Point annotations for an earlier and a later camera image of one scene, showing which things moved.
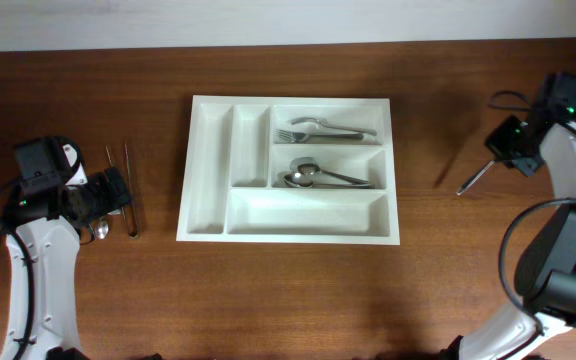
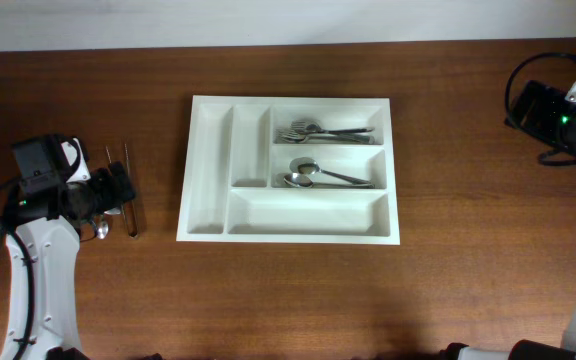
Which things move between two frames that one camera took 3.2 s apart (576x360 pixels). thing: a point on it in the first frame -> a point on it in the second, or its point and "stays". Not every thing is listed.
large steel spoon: (300, 181) stays
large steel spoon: (311, 165) stays
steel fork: (473, 178) -> (313, 127)
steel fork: (298, 137) stays
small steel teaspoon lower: (102, 230) stays
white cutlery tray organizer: (282, 169) stays
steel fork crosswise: (331, 126) -> (329, 138)
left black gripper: (114, 193) stays
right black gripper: (493, 144) -> (547, 102)
